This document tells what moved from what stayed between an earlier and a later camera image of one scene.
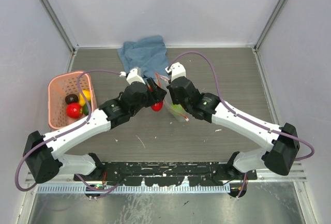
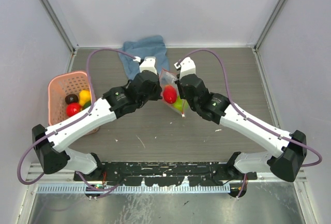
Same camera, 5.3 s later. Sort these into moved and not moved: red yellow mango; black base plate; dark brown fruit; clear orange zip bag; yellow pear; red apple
Moved: red yellow mango; clear orange zip bag
Not moved: dark brown fruit; red apple; black base plate; yellow pear
